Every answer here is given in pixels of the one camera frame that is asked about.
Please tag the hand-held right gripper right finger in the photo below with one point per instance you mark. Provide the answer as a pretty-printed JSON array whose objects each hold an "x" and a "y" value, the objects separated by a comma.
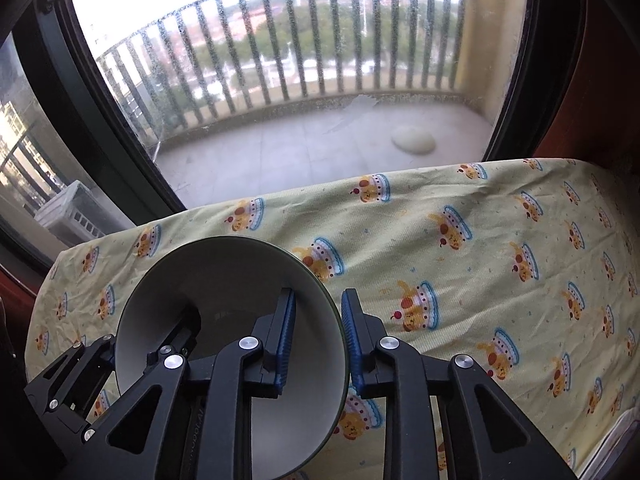
[{"x": 352, "y": 345}]

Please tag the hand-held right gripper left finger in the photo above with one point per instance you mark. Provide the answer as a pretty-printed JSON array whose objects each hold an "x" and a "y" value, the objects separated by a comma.
[{"x": 284, "y": 340}]

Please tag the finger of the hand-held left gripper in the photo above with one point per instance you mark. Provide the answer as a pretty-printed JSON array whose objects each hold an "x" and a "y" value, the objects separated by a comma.
[
  {"x": 97, "y": 350},
  {"x": 182, "y": 332}
]

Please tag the cream leaf-print bowl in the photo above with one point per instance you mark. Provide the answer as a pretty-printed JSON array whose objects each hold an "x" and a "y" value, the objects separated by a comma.
[{"x": 225, "y": 280}]

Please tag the yellow cake-print tablecloth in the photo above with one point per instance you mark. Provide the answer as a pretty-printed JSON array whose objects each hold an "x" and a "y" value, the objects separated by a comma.
[{"x": 450, "y": 285}]

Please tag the outdoor air conditioner unit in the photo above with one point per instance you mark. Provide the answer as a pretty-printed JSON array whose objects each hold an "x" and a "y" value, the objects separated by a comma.
[{"x": 65, "y": 210}]

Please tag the white lump on balcony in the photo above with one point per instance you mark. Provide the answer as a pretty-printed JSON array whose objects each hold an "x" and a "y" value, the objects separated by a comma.
[{"x": 412, "y": 140}]

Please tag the high-rise building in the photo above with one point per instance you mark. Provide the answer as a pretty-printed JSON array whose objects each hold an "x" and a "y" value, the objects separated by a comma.
[{"x": 15, "y": 130}]

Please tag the balcony railing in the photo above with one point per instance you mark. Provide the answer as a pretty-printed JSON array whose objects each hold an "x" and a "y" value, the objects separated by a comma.
[{"x": 300, "y": 101}]

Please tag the white lace-trimmed cover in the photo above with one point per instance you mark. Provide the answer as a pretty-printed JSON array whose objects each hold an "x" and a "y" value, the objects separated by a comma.
[{"x": 620, "y": 440}]

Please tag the red-brown wooden panel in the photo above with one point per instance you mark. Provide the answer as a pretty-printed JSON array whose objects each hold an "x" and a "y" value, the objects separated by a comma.
[{"x": 600, "y": 85}]

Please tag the dark window frame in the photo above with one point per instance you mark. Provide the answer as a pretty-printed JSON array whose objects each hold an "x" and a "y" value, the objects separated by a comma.
[{"x": 115, "y": 150}]

